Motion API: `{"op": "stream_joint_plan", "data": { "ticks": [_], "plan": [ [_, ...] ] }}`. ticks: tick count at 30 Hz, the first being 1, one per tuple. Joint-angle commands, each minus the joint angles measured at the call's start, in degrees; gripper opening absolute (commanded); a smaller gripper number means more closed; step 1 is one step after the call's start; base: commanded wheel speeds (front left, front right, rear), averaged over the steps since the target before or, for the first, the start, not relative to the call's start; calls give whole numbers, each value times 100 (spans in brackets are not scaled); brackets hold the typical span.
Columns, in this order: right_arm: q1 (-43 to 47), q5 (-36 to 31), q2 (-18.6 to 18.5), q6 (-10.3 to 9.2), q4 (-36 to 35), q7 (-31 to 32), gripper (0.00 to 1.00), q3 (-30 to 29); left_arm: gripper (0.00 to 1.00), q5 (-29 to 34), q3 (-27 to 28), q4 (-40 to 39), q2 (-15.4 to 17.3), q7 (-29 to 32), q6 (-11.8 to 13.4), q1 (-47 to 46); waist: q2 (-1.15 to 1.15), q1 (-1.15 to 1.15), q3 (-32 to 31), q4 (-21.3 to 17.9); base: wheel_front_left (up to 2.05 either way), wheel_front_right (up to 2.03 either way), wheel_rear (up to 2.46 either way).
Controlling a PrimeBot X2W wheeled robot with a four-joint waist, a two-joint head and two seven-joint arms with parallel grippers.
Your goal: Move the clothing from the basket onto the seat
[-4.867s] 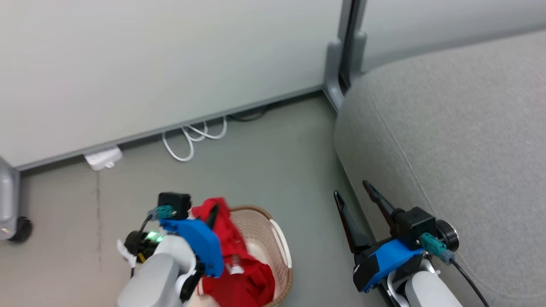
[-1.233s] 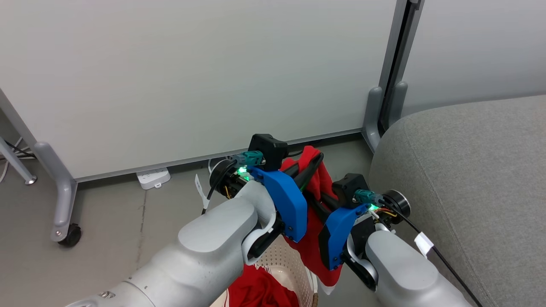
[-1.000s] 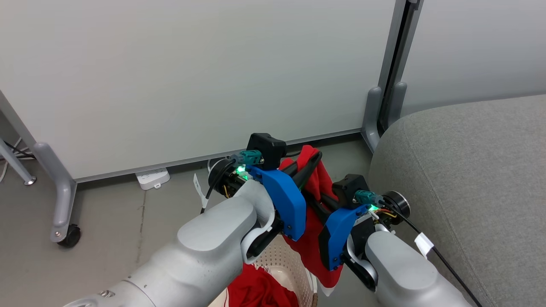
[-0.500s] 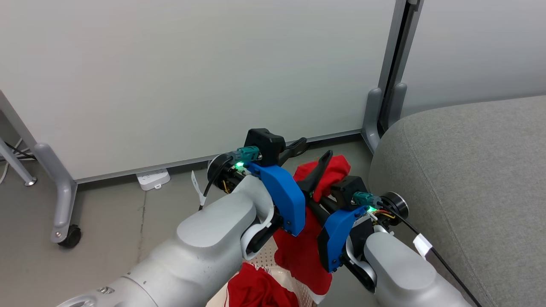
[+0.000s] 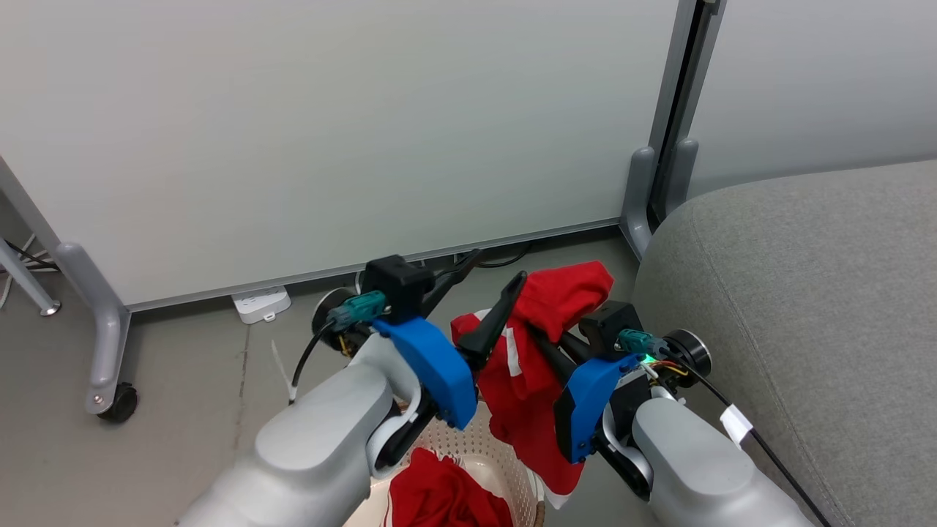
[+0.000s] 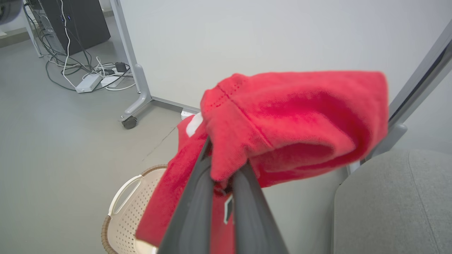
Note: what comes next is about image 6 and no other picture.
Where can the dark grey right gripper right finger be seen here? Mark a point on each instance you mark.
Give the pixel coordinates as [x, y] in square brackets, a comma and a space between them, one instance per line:
[254, 225]

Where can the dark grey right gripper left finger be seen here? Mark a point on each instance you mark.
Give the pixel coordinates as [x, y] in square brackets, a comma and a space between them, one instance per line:
[190, 225]

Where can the red garment with white stripes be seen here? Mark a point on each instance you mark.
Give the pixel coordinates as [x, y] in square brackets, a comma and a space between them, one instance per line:
[300, 113]

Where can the cream perforated laundry basket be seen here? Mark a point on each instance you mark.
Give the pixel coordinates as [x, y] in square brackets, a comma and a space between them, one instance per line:
[130, 218]

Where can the small white power strip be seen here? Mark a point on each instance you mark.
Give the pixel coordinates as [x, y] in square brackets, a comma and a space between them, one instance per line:
[186, 114]

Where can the black caster wheel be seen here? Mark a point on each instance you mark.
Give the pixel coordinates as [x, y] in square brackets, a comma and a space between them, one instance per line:
[129, 122]

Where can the grey fabric sofa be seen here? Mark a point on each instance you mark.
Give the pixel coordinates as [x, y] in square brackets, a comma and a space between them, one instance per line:
[395, 204]

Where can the flat white power strip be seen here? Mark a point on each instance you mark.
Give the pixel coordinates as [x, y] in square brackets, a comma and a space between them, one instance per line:
[111, 80]

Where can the black power adapter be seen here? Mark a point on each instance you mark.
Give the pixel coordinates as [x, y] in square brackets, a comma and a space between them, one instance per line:
[120, 67]

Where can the wide white partition panel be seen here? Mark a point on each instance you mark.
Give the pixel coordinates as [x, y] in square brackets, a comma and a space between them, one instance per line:
[247, 35]

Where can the black computer tower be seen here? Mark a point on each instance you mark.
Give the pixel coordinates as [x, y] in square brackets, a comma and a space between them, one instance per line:
[81, 24]

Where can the grey metal table leg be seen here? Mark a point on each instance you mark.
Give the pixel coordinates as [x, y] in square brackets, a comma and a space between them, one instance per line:
[32, 31]

